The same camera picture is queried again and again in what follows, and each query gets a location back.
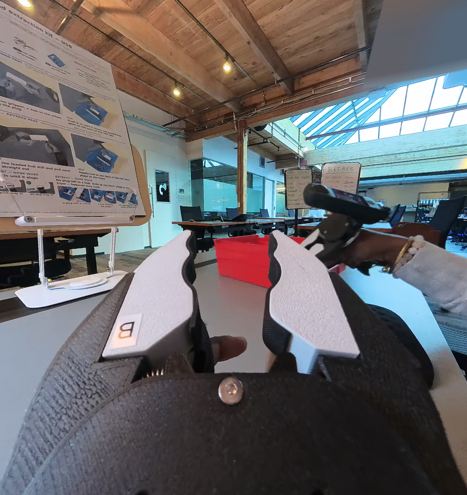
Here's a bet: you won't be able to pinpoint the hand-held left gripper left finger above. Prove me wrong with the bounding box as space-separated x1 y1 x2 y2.
101 229 215 374

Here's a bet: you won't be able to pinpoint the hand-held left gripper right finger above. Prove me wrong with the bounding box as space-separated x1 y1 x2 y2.
261 230 362 374

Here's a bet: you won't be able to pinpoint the red plastic bin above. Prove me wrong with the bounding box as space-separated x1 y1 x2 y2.
213 234 346 289

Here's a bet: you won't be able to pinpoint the person's right forearm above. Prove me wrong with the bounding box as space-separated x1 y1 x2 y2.
394 240 467 334

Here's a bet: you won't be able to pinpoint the person's right hand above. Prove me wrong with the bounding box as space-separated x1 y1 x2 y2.
327 227 410 276

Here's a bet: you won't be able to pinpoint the person's left hand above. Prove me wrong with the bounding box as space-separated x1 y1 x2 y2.
210 335 248 364

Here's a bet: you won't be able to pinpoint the handwritten whiteboard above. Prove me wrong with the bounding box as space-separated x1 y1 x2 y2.
284 169 313 209
321 162 362 196

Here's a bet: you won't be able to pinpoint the white door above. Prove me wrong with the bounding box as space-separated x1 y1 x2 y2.
145 155 180 248

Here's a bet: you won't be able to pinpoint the brown wooden chair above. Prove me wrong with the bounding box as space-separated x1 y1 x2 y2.
392 222 445 246

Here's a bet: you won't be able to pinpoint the black office chair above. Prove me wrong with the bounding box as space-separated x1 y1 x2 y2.
180 205 215 252
427 195 467 250

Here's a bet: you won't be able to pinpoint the long wooden office desk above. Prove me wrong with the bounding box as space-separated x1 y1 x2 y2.
171 217 296 238

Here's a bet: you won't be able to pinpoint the white poster stand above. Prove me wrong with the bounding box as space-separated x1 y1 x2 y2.
0 170 138 309

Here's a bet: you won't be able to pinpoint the black phone sign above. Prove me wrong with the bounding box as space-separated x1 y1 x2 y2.
154 169 170 202

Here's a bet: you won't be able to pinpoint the rounded wooden board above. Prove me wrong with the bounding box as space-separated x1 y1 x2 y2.
0 144 153 236

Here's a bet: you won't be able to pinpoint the wooden desk with black legs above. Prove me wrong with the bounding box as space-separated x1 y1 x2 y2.
0 228 112 287

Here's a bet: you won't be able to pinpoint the instruction poster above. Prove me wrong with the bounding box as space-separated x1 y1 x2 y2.
0 0 146 218

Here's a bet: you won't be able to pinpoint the beaded bracelets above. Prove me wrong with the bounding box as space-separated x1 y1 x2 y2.
388 235 425 273

